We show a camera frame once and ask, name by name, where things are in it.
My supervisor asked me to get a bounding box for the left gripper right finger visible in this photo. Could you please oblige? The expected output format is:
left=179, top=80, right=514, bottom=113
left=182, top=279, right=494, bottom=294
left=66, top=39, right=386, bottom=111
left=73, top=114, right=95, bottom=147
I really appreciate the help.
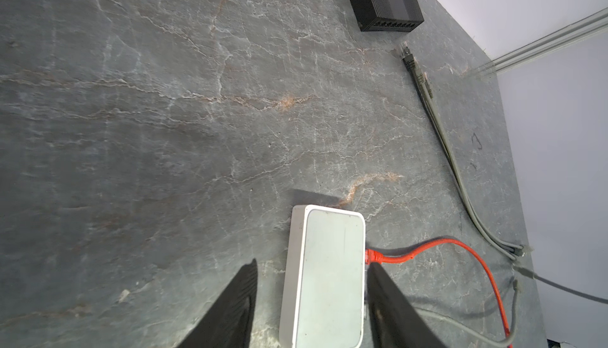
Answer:
left=367, top=263, right=446, bottom=348

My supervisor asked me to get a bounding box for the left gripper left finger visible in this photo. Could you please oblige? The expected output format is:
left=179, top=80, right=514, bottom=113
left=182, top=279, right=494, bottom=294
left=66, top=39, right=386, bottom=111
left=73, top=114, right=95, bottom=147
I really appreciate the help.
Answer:
left=179, top=260, right=258, bottom=348

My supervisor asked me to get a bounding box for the red ethernet cable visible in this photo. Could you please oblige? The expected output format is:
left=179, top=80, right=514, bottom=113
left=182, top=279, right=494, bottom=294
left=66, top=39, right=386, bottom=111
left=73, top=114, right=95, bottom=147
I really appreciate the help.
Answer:
left=364, top=237, right=515, bottom=348

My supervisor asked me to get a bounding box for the white network switch box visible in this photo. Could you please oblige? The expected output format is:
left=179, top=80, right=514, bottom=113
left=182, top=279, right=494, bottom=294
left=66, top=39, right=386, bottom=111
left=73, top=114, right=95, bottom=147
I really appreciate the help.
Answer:
left=279, top=205, right=366, bottom=347

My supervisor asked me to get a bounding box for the grey cable bundle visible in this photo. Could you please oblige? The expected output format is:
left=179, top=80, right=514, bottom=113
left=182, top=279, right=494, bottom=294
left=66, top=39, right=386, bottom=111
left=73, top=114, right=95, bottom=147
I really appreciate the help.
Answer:
left=398, top=43, right=530, bottom=261

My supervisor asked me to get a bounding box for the small black wire clip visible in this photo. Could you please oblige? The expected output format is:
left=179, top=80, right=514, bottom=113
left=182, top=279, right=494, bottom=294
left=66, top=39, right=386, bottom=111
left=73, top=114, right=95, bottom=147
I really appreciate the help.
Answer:
left=471, top=133, right=483, bottom=151

